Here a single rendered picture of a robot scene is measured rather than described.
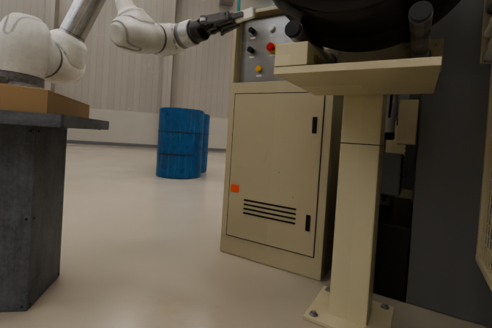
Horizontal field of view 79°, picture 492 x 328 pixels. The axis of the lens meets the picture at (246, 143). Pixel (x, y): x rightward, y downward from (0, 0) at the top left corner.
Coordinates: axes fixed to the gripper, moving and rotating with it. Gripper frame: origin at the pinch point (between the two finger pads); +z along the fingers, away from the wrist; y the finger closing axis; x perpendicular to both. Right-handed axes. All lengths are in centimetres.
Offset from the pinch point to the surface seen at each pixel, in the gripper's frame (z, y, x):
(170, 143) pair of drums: -241, 214, 21
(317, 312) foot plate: 9, 24, 102
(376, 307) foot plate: 27, 41, 104
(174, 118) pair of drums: -233, 215, -13
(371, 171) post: 30, 26, 52
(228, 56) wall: -568, 884, -353
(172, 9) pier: -693, 721, -508
